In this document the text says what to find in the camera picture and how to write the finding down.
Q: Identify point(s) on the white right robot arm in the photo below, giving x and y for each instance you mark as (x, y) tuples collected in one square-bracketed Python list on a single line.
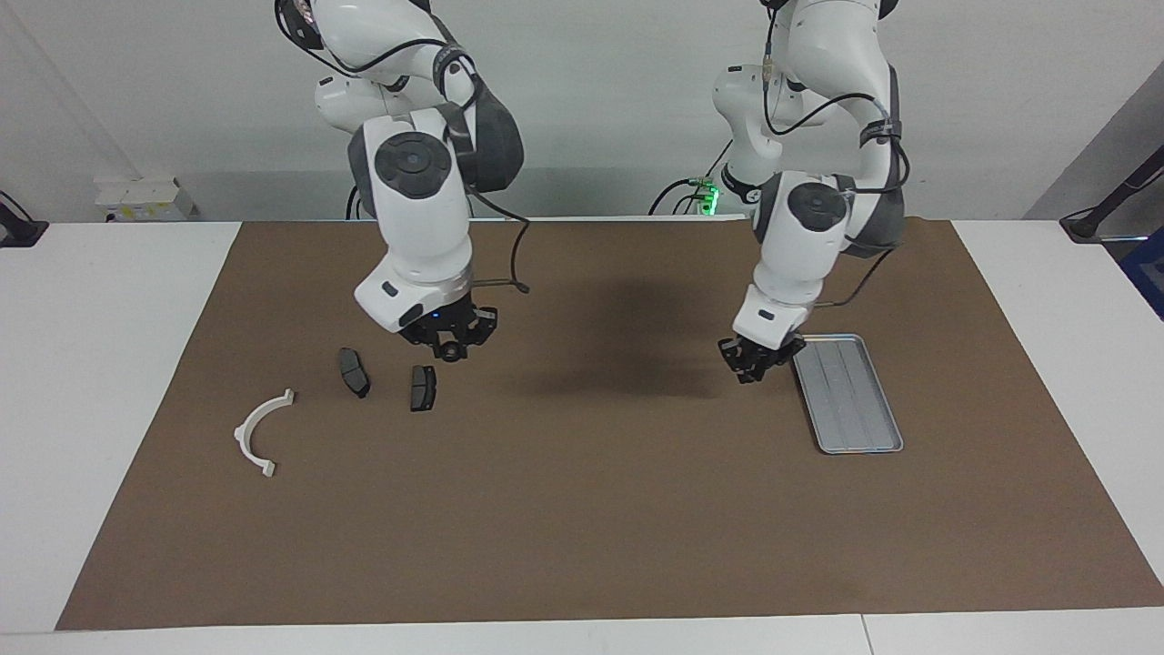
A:
[(418, 236)]

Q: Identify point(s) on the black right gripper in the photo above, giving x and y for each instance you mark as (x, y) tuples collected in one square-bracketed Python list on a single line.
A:
[(450, 323)]

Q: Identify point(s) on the rectangular dark brake pad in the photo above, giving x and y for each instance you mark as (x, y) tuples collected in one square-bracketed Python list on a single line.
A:
[(423, 388)]

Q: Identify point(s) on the white wall socket box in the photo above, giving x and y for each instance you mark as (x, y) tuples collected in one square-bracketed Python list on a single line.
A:
[(145, 200)]

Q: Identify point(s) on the large black bearing gear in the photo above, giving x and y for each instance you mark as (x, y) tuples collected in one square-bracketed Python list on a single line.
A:
[(449, 351)]

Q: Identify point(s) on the blue object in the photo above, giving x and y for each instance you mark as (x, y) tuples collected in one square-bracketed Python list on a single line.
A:
[(1150, 273)]

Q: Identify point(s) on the silver metal tray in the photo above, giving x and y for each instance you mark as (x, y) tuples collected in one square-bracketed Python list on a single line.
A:
[(850, 400)]

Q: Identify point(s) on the brown table mat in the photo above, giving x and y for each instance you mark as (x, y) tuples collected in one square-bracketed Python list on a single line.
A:
[(582, 500)]

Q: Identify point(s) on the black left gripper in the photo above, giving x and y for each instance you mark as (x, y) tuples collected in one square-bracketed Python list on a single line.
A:
[(771, 350)]

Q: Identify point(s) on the white curved plastic bracket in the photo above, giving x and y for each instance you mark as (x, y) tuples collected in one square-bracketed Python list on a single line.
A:
[(241, 435)]

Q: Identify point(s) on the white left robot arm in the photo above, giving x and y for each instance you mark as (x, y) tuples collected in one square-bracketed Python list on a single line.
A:
[(800, 264)]

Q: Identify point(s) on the black stand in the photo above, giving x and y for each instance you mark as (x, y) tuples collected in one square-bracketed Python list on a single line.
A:
[(18, 232), (1087, 226)]

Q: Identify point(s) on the elongated dark brake pad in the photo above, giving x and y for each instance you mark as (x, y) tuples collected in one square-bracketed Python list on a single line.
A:
[(354, 373)]

